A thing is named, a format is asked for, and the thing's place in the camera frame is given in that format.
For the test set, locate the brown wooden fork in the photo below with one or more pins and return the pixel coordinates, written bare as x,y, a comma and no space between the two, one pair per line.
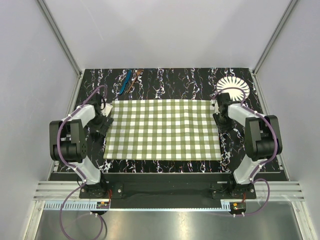
138,73

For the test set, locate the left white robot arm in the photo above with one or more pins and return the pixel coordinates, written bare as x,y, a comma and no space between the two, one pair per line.
68,144

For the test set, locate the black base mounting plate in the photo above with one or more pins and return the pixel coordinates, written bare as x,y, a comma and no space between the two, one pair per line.
211,185

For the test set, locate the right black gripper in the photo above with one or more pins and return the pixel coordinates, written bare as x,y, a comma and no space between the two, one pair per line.
221,127

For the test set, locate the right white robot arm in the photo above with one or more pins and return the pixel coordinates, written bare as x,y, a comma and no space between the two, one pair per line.
262,137

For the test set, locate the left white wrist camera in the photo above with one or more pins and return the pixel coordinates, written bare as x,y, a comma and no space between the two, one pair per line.
107,109

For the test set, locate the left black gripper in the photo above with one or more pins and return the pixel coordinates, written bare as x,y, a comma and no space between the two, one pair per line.
101,128

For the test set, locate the aluminium front rail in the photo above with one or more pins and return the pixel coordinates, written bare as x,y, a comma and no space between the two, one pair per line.
66,195

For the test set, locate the blue plastic knife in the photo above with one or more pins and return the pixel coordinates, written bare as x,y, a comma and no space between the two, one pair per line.
126,80

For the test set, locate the green checkered cloth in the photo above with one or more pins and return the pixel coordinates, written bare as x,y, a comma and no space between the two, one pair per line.
163,130

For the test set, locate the aluminium frame post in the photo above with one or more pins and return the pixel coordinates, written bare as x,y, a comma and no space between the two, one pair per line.
279,27
58,35

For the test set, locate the right aluminium frame post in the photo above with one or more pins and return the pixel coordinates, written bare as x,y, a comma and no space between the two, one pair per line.
279,27

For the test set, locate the white blue striped plate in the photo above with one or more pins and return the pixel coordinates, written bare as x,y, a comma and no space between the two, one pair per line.
237,88

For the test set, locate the left aluminium frame post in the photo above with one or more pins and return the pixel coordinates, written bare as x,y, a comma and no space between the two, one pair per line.
58,35

